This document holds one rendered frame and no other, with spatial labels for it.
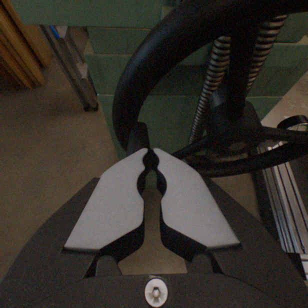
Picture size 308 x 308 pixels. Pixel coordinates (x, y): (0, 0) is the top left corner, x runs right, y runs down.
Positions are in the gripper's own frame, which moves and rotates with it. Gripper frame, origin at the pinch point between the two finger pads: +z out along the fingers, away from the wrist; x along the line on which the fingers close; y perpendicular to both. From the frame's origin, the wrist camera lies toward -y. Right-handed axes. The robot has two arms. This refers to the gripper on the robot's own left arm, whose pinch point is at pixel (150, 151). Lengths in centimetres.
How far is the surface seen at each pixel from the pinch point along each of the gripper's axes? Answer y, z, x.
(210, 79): -4.1, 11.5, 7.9
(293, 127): 7.3, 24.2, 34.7
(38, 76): 8, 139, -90
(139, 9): -12.2, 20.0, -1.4
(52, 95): 22, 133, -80
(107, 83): -1.5, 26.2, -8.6
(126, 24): -10.6, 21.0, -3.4
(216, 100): -1.7, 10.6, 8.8
